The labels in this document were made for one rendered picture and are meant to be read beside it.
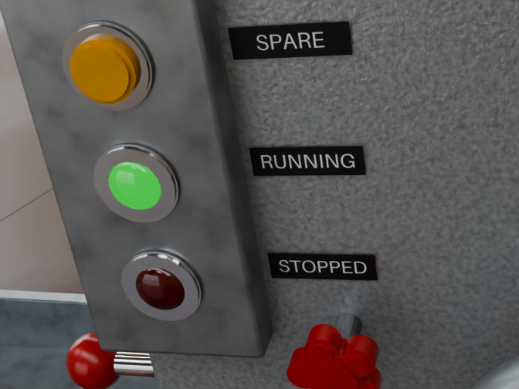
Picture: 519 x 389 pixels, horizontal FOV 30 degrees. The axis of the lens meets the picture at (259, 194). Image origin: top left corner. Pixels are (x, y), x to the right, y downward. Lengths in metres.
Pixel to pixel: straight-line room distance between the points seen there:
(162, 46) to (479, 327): 0.18
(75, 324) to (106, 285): 0.28
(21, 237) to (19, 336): 2.40
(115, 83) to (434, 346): 0.18
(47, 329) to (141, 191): 0.35
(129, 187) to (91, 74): 0.05
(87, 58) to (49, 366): 0.39
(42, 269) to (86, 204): 2.52
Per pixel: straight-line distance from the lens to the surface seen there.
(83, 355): 0.53
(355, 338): 0.40
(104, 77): 0.37
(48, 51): 0.38
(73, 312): 0.70
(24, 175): 3.51
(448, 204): 0.39
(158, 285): 0.41
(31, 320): 0.72
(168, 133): 0.38
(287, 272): 0.42
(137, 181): 0.39
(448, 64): 0.36
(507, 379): 0.37
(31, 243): 3.08
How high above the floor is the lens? 1.50
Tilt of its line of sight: 30 degrees down
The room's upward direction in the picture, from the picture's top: 10 degrees counter-clockwise
